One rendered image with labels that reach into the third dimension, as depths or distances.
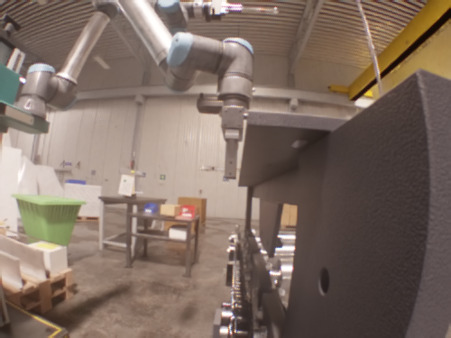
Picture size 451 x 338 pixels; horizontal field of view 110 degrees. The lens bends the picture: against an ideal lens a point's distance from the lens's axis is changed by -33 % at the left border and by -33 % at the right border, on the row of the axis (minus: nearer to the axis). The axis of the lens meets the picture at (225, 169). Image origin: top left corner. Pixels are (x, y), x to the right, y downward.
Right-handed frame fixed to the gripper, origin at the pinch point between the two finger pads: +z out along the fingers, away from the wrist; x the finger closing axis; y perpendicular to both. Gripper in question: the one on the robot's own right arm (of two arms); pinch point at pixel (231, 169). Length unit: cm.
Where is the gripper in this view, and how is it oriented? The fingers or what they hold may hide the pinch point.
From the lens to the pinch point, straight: 54.9
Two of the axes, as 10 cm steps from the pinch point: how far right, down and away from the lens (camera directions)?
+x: 0.5, 1.1, 9.9
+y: 10.0, 0.5, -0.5
